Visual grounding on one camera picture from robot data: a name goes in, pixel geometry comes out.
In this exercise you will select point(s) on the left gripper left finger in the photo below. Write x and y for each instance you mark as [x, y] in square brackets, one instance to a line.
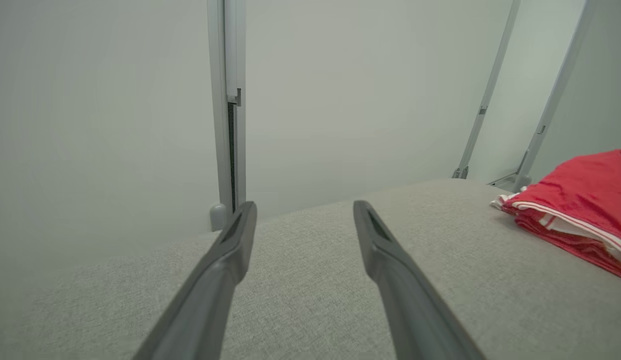
[210, 300]

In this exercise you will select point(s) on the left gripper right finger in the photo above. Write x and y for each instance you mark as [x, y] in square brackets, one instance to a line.
[405, 300]

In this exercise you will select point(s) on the red mesh shorts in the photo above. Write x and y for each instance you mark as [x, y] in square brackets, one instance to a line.
[590, 252]

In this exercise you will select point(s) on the red and white jersey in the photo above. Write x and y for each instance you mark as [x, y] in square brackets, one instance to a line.
[590, 180]

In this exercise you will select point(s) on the grey rounded partition foot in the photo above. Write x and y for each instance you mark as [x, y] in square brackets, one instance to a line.
[218, 217]

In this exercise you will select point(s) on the grey angled partition leg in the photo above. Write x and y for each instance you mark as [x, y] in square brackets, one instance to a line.
[555, 100]

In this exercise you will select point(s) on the grey double partition post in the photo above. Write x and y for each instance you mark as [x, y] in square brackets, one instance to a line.
[220, 100]

